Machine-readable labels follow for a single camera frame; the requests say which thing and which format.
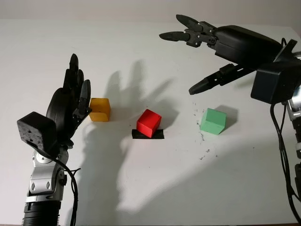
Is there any yellow block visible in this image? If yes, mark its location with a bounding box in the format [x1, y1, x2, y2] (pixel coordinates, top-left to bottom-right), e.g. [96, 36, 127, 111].
[88, 97, 111, 122]

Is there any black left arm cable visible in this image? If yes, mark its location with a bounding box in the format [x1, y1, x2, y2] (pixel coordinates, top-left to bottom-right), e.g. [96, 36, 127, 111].
[35, 150, 82, 226]

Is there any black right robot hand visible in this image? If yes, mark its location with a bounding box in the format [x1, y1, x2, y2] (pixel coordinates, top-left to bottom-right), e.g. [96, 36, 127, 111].
[159, 14, 283, 96]

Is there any red block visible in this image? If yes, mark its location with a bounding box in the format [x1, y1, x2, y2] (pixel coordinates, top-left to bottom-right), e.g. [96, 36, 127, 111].
[136, 109, 163, 138]

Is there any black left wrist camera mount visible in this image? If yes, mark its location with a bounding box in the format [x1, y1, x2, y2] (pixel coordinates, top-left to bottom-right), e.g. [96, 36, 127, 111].
[16, 111, 57, 156]

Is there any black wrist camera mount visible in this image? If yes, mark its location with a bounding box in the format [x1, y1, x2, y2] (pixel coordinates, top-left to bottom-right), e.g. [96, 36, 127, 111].
[250, 61, 301, 105]
[16, 111, 57, 156]

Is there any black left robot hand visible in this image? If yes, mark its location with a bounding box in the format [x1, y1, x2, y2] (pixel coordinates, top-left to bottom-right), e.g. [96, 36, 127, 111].
[46, 53, 92, 151]

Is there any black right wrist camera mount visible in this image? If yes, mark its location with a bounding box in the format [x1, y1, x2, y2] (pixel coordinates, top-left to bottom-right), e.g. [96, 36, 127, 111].
[250, 61, 301, 105]

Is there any black tape strip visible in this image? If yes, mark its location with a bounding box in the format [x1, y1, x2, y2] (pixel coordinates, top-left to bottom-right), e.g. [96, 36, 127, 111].
[132, 129, 165, 140]

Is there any green block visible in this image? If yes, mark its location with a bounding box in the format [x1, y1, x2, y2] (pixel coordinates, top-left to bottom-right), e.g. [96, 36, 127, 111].
[199, 108, 227, 136]

